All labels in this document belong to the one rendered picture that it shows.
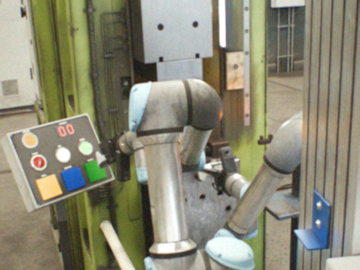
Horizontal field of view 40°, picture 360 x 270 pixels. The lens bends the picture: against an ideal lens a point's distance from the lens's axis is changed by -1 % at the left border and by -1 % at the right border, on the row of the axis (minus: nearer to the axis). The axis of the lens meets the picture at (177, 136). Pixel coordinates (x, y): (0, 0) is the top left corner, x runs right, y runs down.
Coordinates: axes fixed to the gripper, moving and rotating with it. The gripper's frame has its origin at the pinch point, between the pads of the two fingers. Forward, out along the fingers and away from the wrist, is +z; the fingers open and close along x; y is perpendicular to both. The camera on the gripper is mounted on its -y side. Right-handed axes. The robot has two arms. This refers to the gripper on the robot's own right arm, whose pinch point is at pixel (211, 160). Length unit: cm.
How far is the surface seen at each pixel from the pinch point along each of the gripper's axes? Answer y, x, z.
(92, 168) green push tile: -1.8, -45.0, 7.7
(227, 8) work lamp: -55, 25, 34
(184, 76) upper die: -29.5, -0.8, 23.9
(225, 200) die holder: 27.5, 14.8, 17.8
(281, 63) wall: 84, 423, 625
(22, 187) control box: -1, -71, 2
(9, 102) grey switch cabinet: 85, -65, 552
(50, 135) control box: -15, -58, 11
